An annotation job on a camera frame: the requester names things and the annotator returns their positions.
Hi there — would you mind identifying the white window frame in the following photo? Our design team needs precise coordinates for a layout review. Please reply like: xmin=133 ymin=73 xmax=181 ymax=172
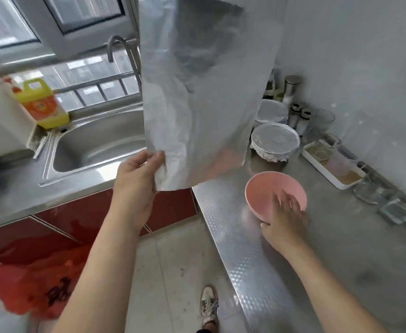
xmin=0 ymin=0 xmax=138 ymax=67

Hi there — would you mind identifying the yellow sponge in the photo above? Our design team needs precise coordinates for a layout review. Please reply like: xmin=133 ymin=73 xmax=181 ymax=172
xmin=12 ymin=78 xmax=71 ymax=130

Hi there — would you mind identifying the person's right hand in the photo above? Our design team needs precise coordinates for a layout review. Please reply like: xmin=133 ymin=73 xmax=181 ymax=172
xmin=260 ymin=191 xmax=311 ymax=255

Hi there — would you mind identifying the tall white steel-capped bottle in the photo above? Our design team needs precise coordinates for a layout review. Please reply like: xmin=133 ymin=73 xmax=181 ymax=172
xmin=281 ymin=74 xmax=302 ymax=105

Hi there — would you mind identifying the foil-covered bowl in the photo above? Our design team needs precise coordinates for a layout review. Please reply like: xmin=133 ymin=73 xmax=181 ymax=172
xmin=250 ymin=122 xmax=301 ymax=164

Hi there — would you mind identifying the metal window railing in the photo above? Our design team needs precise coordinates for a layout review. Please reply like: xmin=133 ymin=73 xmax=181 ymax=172
xmin=9 ymin=55 xmax=141 ymax=111

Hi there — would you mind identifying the white shaker with black lid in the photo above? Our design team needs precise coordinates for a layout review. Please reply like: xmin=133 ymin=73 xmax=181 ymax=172
xmin=296 ymin=107 xmax=313 ymax=137
xmin=288 ymin=102 xmax=301 ymax=129

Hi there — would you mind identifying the white plastic container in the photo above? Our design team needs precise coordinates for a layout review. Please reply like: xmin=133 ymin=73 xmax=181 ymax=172
xmin=0 ymin=45 xmax=41 ymax=164

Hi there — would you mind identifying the stainless steel sink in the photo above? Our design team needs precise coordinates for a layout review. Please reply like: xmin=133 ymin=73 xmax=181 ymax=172
xmin=40 ymin=104 xmax=148 ymax=188

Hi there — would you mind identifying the person's right forearm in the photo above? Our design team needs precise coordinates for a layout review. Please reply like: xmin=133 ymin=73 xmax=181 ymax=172
xmin=279 ymin=239 xmax=388 ymax=333

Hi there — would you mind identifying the steel faucet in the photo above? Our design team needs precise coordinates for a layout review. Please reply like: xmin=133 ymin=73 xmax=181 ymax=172
xmin=106 ymin=34 xmax=143 ymax=87

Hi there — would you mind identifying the person's left white shoe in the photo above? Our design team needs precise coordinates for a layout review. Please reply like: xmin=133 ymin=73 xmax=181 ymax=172
xmin=200 ymin=285 xmax=219 ymax=327

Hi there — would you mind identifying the pink translucent cup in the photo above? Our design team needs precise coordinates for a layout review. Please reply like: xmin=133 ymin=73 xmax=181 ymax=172
xmin=328 ymin=150 xmax=357 ymax=179

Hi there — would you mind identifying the foil-wrapped bowl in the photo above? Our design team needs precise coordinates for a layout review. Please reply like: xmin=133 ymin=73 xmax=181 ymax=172
xmin=253 ymin=99 xmax=289 ymax=125

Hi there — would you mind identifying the stack of aluminium foil sheets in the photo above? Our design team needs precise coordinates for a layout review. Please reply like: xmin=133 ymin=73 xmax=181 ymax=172
xmin=137 ymin=0 xmax=290 ymax=191

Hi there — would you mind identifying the pink bowl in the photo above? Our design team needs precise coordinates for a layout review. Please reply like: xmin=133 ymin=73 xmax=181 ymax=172
xmin=245 ymin=171 xmax=308 ymax=224

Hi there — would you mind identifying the red kitchen cabinet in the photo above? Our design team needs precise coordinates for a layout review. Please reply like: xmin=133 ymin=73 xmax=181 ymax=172
xmin=0 ymin=187 xmax=198 ymax=264

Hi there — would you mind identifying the white rectangular tray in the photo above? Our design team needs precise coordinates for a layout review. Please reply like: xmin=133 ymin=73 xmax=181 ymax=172
xmin=301 ymin=138 xmax=367 ymax=191

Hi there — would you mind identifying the person's left forearm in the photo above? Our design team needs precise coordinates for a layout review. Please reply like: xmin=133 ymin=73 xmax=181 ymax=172
xmin=50 ymin=211 xmax=148 ymax=333

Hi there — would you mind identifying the red plastic bag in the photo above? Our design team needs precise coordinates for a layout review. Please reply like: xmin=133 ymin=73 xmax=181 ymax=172
xmin=0 ymin=245 xmax=93 ymax=320

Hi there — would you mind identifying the person's left hand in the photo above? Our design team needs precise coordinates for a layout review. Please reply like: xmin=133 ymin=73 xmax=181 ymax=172
xmin=109 ymin=149 xmax=166 ymax=229

